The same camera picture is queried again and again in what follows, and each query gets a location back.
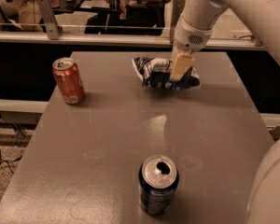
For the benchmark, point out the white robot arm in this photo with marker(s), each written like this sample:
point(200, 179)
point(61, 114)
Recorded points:
point(262, 18)

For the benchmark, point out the metal glass bracket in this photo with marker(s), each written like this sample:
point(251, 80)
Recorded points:
point(177, 8)
point(52, 27)

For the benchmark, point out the left metal glass bracket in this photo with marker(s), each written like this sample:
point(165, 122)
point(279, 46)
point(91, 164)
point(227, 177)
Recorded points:
point(52, 27)

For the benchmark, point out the dark blue soda can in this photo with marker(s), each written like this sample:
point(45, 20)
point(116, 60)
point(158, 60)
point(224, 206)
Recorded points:
point(158, 180)

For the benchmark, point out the person seated in background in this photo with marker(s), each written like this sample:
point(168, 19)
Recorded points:
point(144, 18)

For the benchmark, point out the right metal glass bracket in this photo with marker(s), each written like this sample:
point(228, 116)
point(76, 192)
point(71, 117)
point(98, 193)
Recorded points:
point(177, 8)

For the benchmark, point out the blue chip bag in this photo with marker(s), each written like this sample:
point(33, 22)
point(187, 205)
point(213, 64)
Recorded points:
point(154, 73)

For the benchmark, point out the red coke can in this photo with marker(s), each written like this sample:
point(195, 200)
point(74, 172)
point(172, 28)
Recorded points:
point(67, 77)

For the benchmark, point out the metal barrier rail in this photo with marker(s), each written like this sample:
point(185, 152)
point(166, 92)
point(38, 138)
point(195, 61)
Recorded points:
point(145, 41)

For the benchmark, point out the black background desk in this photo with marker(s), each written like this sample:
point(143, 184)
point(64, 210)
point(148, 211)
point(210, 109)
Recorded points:
point(76, 5)

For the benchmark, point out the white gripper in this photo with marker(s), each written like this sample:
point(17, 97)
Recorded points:
point(189, 37)

